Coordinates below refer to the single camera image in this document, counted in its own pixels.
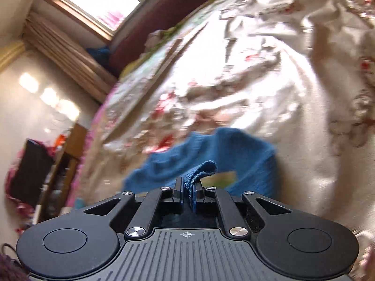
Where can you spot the black monitor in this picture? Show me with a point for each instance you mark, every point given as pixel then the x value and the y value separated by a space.
pixel 31 172

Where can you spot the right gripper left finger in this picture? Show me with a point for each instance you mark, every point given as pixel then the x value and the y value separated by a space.
pixel 155 205

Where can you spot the blue striped knit sweater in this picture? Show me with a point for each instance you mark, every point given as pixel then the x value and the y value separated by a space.
pixel 252 160

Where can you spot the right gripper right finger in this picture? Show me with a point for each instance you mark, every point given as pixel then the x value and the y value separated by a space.
pixel 213 202

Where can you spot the floral satin bedspread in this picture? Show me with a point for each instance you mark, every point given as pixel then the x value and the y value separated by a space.
pixel 297 74

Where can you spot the wooden side cabinet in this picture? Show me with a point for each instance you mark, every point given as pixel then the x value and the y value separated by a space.
pixel 56 188

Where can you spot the dark red headboard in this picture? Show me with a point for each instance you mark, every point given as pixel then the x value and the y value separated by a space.
pixel 128 44

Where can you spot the teal cloth on headboard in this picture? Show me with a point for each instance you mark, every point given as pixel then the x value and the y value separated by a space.
pixel 100 55

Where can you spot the beige curtain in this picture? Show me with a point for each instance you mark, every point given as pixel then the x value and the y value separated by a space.
pixel 69 56

